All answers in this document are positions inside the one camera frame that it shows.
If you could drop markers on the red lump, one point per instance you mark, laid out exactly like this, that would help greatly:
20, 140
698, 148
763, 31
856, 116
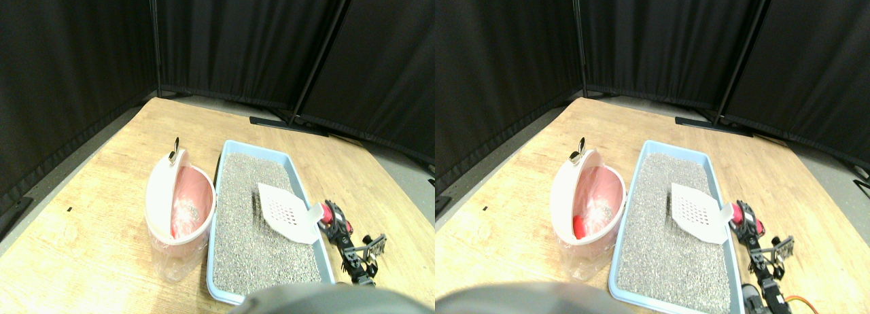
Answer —
179, 227
581, 228

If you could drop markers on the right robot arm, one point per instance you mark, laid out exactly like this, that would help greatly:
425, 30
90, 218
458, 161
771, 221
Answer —
353, 266
764, 276

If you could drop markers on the blue litter tray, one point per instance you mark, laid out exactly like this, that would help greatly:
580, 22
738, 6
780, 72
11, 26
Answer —
652, 259
245, 246

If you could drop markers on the black curtain stand pole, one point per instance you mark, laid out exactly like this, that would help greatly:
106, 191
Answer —
744, 56
155, 49
859, 172
319, 56
431, 175
580, 49

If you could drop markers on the white bin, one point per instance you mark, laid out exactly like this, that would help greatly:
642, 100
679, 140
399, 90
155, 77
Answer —
563, 198
158, 198

